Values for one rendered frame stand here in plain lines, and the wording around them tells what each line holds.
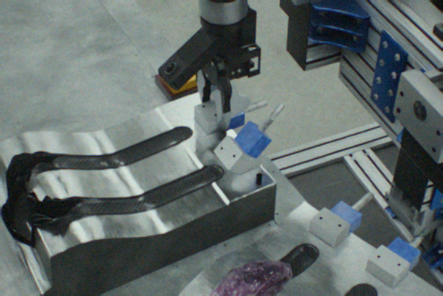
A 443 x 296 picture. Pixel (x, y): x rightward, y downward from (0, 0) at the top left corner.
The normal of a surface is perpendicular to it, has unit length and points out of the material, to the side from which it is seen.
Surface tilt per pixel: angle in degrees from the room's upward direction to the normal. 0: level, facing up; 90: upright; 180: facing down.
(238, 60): 90
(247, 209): 90
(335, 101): 0
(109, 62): 0
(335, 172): 0
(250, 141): 44
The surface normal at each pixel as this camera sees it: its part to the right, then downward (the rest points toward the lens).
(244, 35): 0.48, 0.61
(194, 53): -0.47, -0.44
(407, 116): -0.92, 0.28
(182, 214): -0.05, -0.69
